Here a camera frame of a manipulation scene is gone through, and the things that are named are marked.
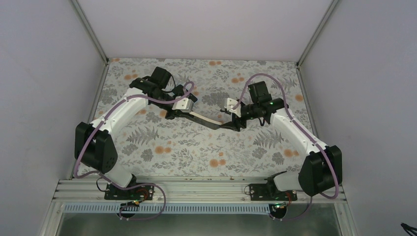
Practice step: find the aluminium frame post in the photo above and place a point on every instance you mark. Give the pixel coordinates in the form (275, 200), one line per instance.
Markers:
(87, 26)
(329, 11)

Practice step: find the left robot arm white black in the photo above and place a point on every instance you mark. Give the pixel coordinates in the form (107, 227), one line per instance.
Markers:
(95, 151)

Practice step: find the left aluminium frame post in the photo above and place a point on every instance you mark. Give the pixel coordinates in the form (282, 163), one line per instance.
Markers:
(87, 26)

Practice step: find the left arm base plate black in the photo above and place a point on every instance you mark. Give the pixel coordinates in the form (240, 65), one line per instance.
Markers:
(143, 192)

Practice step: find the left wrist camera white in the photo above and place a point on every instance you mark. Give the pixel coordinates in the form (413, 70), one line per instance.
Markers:
(185, 105)

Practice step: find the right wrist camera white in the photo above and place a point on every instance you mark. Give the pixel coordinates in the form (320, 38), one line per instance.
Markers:
(232, 106)

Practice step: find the dark blue phone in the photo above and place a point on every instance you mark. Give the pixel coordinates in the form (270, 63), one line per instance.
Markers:
(205, 123)

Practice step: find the right aluminium frame post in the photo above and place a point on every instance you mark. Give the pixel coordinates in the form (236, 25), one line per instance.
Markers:
(329, 11)

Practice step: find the slotted cable duct grey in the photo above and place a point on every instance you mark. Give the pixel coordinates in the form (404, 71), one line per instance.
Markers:
(169, 208)

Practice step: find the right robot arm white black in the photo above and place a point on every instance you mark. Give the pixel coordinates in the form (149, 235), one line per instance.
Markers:
(322, 166)

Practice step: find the beige phone case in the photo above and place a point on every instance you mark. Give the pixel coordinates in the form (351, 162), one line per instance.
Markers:
(196, 115)

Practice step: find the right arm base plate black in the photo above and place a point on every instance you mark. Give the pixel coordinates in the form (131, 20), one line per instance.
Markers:
(267, 192)

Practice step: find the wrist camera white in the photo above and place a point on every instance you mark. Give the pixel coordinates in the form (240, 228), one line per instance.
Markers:
(232, 106)
(185, 105)

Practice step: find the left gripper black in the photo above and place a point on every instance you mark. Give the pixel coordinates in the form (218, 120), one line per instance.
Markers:
(177, 113)

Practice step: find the aluminium mounting rail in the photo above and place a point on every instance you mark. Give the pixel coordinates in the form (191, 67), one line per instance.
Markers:
(211, 190)

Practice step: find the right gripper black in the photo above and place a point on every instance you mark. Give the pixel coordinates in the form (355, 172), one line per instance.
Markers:
(234, 125)

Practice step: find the floral patterned table mat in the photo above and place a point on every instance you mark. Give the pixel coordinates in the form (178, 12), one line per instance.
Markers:
(151, 145)

